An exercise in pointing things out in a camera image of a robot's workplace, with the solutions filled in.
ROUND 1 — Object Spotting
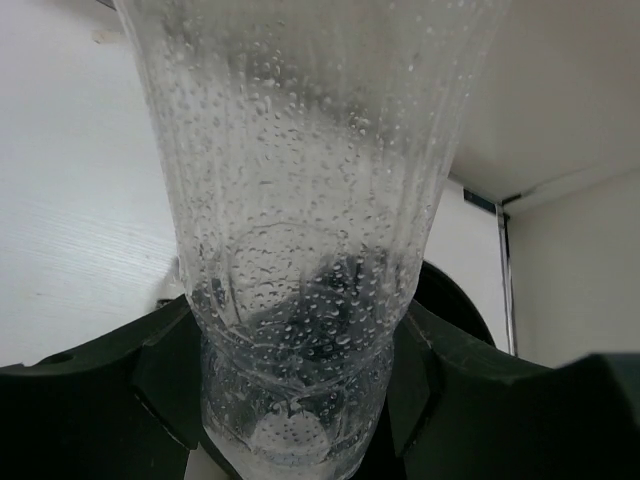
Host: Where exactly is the clear plastic bottle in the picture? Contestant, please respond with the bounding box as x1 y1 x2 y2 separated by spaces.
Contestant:
115 1 508 479

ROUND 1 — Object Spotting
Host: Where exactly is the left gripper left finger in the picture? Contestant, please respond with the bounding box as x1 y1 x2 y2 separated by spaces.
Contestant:
1 297 202 479

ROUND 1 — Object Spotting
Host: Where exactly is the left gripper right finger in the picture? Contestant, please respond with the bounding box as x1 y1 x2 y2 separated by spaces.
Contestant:
387 303 639 479

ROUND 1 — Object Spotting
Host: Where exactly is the black plastic waste bin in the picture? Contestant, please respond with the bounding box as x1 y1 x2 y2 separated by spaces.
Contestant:
414 261 496 347

